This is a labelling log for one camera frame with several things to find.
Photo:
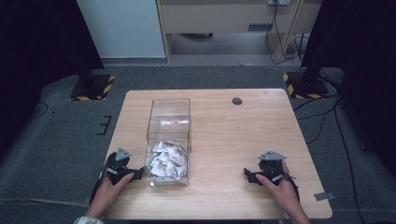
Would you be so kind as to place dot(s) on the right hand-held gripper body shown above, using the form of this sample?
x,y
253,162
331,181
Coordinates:
x,y
270,166

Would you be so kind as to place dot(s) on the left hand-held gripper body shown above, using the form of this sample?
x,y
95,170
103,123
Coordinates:
x,y
122,165

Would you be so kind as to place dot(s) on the pile of white packets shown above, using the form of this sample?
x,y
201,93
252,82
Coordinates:
x,y
166,161

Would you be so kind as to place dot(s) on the clear acrylic box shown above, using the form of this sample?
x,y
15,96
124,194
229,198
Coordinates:
x,y
169,124

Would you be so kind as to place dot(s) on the person's right hand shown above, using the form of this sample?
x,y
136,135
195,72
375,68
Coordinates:
x,y
285,189

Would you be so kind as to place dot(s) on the person's left hand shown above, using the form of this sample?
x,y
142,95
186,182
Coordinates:
x,y
104,194

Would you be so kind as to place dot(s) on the black floor tape marks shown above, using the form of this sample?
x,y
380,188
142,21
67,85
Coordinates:
x,y
106,125

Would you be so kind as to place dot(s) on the grey tape piece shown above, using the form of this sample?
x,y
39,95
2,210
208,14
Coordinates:
x,y
324,196

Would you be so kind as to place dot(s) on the round dark table grommet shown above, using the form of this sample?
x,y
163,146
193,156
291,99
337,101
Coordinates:
x,y
237,101

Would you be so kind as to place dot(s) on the black stand with striped base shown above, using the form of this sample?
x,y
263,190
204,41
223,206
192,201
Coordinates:
x,y
93,88
306,87

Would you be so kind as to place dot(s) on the white panel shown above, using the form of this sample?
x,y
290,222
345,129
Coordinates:
x,y
121,28

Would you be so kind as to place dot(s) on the black curtain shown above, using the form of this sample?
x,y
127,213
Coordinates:
x,y
367,62
37,46

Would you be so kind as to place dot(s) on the light wooden desk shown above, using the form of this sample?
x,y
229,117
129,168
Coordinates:
x,y
218,15

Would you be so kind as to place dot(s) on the white power strip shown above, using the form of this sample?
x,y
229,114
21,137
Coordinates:
x,y
279,2

